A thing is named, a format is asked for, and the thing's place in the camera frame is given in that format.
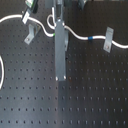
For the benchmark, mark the grey gripper block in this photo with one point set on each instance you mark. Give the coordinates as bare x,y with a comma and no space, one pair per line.
58,9

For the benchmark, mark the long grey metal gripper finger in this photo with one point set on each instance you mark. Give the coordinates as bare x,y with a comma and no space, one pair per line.
61,46

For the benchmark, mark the grey clip with green top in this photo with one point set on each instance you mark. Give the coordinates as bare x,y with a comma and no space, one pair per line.
31,5

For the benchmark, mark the dark metal post top right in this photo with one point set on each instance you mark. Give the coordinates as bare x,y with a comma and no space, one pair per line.
81,3

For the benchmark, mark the grey metal cable clip left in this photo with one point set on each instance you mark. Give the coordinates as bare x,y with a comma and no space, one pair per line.
33,30

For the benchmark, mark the grey metal cable clip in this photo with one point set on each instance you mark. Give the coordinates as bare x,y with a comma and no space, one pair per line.
33,30
108,39

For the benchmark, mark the grey metal cable clip right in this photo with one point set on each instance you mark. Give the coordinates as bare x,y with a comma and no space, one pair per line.
108,39

